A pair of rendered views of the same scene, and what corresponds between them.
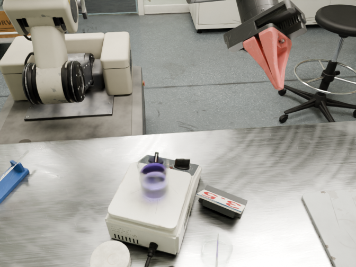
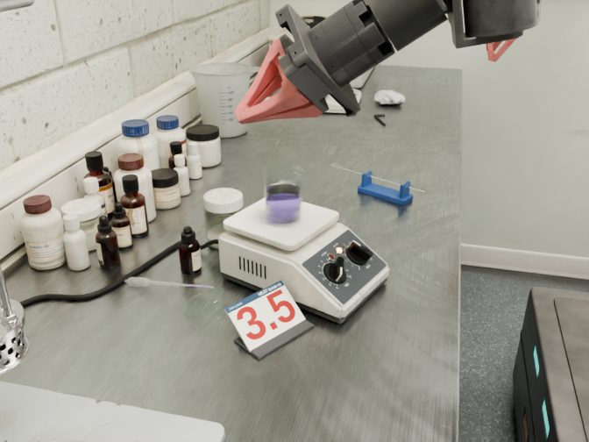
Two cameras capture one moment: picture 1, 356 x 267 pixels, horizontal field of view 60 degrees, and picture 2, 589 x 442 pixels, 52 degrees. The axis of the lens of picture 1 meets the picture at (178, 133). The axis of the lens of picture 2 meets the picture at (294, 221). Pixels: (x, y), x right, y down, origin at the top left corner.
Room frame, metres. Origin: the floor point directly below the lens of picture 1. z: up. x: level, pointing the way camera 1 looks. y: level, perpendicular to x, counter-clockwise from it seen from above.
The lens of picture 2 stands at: (0.59, -0.64, 1.20)
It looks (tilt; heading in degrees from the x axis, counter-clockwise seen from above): 26 degrees down; 110
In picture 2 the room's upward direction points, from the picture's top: straight up
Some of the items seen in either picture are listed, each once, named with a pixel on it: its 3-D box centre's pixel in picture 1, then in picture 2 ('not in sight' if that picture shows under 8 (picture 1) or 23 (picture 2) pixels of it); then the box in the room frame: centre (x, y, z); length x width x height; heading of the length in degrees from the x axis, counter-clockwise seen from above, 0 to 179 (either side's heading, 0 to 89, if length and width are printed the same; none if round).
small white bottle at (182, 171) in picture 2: not in sight; (180, 174); (0.06, 0.24, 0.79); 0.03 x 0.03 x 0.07
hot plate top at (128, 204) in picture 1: (151, 193); (281, 220); (0.33, 0.05, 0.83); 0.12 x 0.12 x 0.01; 75
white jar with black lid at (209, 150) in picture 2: not in sight; (203, 146); (0.02, 0.40, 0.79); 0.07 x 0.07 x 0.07
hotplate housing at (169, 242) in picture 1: (157, 196); (297, 253); (0.35, 0.04, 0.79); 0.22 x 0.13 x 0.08; 165
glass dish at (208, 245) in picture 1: (216, 249); (203, 299); (0.26, -0.07, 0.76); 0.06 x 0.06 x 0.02
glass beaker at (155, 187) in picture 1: (155, 175); (283, 196); (0.33, 0.04, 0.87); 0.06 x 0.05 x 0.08; 131
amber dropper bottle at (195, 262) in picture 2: not in sight; (189, 248); (0.20, 0.01, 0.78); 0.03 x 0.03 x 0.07
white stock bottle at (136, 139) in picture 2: not in sight; (138, 157); (-0.02, 0.23, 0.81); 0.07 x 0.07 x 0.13
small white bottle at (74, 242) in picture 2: not in sight; (74, 241); (0.04, -0.04, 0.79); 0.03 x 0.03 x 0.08
